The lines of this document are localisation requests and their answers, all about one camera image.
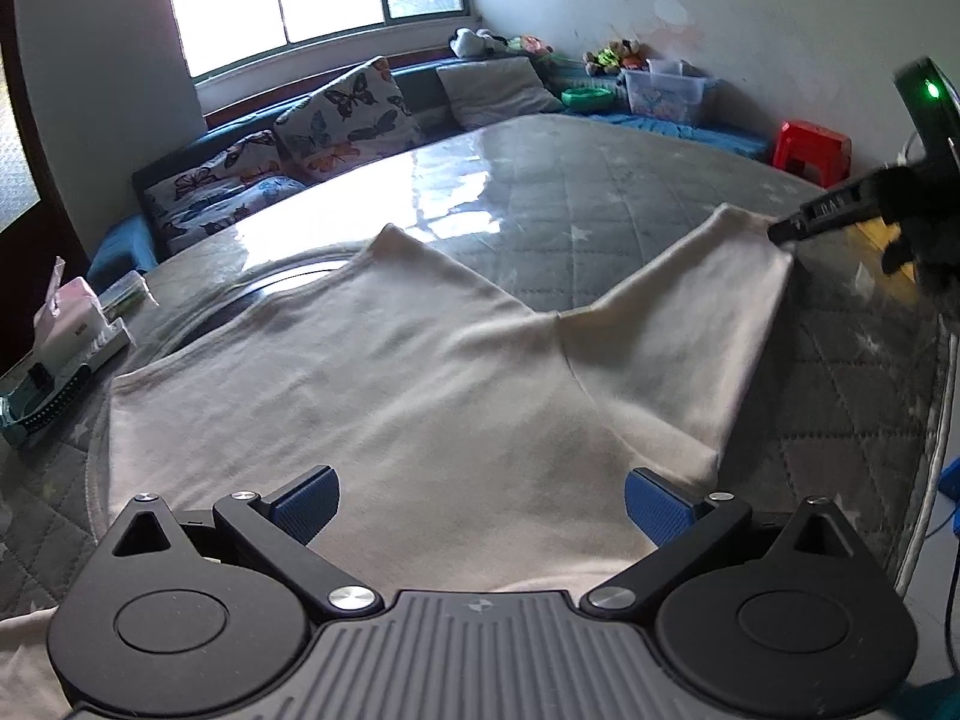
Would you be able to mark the upright butterfly print pillow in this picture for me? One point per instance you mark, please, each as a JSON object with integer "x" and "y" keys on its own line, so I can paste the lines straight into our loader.
{"x": 345, "y": 120}

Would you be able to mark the pile of small plush toys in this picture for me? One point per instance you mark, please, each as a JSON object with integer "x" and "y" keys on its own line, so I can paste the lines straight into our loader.
{"x": 615, "y": 56}

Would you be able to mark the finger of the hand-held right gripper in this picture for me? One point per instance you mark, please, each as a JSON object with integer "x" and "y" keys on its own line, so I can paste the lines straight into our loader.
{"x": 825, "y": 210}

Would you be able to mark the cream garment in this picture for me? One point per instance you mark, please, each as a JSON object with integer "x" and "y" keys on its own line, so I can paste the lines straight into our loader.
{"x": 375, "y": 390}

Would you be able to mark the red plastic stool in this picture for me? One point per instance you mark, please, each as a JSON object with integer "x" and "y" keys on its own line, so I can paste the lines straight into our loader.
{"x": 814, "y": 150}

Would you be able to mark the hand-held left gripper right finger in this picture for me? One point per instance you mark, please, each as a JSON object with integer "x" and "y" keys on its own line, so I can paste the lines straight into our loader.
{"x": 660, "y": 508}

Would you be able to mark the white remote control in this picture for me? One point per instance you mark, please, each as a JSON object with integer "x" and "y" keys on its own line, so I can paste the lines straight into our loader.
{"x": 105, "y": 343}

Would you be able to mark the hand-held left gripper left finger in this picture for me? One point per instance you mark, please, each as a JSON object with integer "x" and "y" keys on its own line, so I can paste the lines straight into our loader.
{"x": 304, "y": 504}

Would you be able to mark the panda plush toy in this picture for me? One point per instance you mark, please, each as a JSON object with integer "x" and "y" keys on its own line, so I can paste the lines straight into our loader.
{"x": 472, "y": 41}

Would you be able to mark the grey pillow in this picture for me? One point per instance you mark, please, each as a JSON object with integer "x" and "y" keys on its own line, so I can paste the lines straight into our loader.
{"x": 495, "y": 90}

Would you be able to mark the green bowl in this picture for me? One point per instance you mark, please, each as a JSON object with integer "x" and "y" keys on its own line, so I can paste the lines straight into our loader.
{"x": 586, "y": 97}

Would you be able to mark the flat butterfly print pillow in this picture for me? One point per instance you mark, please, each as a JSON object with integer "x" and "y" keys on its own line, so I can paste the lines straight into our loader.
{"x": 217, "y": 180}

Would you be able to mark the clear plastic storage box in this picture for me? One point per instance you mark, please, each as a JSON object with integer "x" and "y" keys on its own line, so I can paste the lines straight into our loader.
{"x": 667, "y": 94}

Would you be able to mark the pink green plush toy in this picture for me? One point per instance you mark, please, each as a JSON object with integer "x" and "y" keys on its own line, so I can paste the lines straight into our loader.
{"x": 531, "y": 47}

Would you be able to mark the opened pink white tissue pack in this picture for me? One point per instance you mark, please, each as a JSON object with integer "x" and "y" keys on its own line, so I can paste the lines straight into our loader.
{"x": 71, "y": 315}

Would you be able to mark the small booklet stack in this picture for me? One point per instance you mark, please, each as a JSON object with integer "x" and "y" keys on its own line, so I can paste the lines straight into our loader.
{"x": 127, "y": 292}

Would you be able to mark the dark wooden door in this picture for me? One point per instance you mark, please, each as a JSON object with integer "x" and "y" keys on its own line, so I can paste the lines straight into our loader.
{"x": 22, "y": 165}

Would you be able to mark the round black hotplate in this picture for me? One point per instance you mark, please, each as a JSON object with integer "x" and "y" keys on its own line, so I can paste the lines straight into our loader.
{"x": 225, "y": 301}

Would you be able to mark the blue sofa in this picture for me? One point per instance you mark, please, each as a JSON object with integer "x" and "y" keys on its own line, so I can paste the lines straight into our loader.
{"x": 120, "y": 247}

